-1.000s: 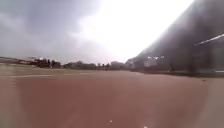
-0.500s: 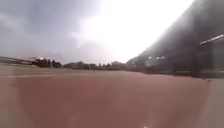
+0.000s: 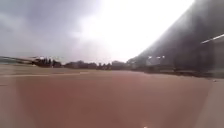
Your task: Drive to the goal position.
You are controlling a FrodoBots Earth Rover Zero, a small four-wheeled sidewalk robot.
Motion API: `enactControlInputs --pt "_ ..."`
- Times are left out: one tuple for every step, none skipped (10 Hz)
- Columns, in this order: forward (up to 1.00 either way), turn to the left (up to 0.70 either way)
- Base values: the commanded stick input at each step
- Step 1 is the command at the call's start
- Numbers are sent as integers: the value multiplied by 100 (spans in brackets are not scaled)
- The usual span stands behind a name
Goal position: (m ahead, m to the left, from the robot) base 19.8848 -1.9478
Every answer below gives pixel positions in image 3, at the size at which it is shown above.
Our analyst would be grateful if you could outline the pale grey paved strip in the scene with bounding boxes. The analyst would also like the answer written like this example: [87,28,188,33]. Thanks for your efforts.
[192,78,224,128]

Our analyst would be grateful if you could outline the large grey building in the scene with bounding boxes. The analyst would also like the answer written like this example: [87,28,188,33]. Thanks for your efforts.
[126,0,224,80]

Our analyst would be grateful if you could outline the pale dry grass field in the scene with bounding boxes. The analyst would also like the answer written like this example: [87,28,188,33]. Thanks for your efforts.
[0,63,101,79]

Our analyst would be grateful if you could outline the row of trees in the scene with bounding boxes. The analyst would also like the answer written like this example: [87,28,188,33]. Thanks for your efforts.
[32,57,128,71]

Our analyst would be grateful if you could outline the red paved path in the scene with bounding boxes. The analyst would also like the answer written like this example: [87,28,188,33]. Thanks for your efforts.
[0,70,224,128]

